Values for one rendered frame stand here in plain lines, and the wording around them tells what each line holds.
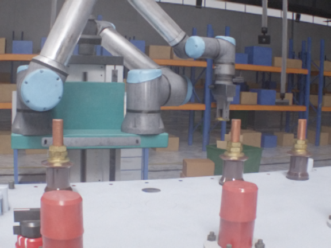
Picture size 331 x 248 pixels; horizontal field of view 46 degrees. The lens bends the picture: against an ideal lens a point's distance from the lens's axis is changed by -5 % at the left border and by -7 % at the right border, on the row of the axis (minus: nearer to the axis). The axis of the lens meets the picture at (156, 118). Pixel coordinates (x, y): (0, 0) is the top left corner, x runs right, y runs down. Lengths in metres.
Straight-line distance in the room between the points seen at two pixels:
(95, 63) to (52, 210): 1.28
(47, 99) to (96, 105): 0.42
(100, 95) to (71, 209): 1.22
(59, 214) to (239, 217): 0.32
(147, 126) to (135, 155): 3.79
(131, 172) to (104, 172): 3.62
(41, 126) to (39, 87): 0.24
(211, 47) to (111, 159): 0.68
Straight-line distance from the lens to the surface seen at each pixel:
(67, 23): 1.52
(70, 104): 1.81
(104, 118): 1.84
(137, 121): 1.72
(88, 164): 1.95
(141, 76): 1.72
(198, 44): 1.71
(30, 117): 1.65
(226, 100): 1.77
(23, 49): 8.76
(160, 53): 9.50
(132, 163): 5.51
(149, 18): 1.80
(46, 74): 1.45
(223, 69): 1.78
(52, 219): 0.65
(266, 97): 10.70
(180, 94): 1.86
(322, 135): 12.05
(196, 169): 5.16
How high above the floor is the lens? 1.69
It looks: 6 degrees down
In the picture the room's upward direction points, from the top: 2 degrees clockwise
